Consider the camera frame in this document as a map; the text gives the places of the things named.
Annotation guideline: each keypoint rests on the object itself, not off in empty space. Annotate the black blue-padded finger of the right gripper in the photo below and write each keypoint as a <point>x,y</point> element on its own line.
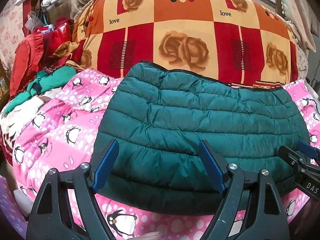
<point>308,150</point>

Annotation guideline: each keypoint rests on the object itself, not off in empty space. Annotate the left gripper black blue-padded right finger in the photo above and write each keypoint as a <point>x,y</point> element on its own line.
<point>264,216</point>

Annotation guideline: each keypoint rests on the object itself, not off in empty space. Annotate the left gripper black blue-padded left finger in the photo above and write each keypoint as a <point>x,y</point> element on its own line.
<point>65,206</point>

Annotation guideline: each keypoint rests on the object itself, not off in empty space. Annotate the dark green puffer jacket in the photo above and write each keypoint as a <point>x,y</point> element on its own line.
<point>160,116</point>

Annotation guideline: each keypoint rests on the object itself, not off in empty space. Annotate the pink penguin print quilt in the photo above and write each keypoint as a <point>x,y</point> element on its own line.
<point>63,133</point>

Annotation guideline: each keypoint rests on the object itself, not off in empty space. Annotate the white floral sheet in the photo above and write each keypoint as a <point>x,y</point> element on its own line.
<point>13,122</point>

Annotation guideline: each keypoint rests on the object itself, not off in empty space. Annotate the green cloth garment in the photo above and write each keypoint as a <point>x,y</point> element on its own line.
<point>42,83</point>

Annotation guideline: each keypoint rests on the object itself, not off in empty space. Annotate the beige curtain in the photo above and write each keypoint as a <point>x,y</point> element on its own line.
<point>303,17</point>

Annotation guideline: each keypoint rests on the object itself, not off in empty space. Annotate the red orange rose blanket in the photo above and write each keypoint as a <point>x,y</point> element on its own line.
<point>238,42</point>

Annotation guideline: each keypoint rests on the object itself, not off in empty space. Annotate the red ruffled pillow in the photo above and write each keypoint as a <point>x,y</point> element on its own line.
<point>28,55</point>

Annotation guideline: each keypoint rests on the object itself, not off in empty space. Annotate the red cloth pile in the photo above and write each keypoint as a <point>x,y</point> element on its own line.
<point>58,47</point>

